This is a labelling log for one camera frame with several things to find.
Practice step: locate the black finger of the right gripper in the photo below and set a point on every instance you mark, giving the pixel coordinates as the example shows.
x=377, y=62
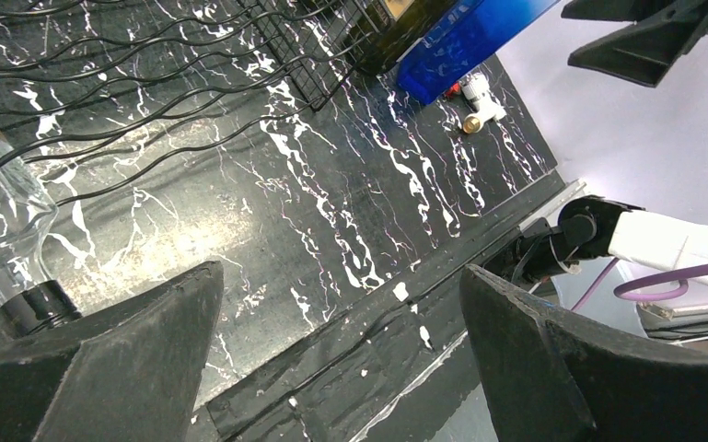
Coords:
x=658, y=34

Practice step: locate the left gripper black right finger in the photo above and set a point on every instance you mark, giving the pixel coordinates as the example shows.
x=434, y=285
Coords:
x=549, y=374

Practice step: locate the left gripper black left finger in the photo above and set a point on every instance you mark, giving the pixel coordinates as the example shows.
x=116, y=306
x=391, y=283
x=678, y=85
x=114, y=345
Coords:
x=129, y=372

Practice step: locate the clear embossed bottle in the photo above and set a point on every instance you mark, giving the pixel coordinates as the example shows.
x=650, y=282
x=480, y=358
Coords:
x=30, y=298

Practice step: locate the dark bottle with black cap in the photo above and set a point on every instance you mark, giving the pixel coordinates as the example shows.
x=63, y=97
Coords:
x=371, y=36

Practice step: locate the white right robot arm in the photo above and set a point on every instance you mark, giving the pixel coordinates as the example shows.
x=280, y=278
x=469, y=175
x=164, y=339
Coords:
x=592, y=227

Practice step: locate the white plastic faucet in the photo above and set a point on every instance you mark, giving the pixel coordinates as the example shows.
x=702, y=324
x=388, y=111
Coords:
x=476, y=90

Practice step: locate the red black utility knife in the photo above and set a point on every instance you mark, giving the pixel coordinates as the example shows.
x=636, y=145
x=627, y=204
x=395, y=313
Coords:
x=453, y=91

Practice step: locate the black wire wine rack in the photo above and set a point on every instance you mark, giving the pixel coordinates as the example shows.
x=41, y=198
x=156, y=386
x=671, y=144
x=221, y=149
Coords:
x=216, y=99

